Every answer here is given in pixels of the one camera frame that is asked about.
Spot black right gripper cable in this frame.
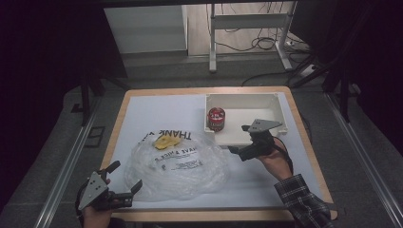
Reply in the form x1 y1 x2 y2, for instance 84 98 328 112
271 136 295 176

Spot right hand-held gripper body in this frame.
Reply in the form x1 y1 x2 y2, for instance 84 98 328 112
237 118 284 162

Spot silver metal rail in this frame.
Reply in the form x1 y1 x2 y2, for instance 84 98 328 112
326 93 403 228
32 101 100 228

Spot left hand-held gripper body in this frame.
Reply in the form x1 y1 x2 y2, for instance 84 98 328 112
77 170 134 212

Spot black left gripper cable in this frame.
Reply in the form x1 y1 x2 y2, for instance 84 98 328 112
74 181 89 219

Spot white power strip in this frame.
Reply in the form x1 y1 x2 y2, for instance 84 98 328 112
298 64 317 79

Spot yellow crumpled snack piece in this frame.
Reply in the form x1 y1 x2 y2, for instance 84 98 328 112
153 135 182 150

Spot clear printed plastic bag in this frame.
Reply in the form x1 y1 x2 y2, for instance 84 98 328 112
124 130 230 202

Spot white metal desk frame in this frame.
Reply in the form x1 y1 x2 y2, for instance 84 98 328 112
207 1 298 74

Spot person's left hand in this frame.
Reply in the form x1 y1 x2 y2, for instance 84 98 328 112
81 179 114 228

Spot black metal stand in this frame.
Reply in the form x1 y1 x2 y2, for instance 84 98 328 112
79 72 131 126
291 56 362 123

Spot red can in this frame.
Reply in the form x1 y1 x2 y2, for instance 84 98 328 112
206 106 226 132

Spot black floor plate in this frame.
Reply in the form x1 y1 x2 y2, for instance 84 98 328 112
85 125 106 147

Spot white cabinet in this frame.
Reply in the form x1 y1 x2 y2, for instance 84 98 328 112
104 4 189 55

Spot white table mat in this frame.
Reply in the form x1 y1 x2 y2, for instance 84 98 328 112
108 93 324 210

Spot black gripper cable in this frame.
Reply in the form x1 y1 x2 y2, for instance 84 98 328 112
271 136 295 176
74 181 89 219

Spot black floor cables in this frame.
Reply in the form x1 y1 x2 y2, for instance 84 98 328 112
205 3 317 87

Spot person's right hand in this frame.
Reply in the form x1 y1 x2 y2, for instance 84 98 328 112
257 138 295 182

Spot white plastic bin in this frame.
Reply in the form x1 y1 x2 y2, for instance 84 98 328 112
203 92 289 149

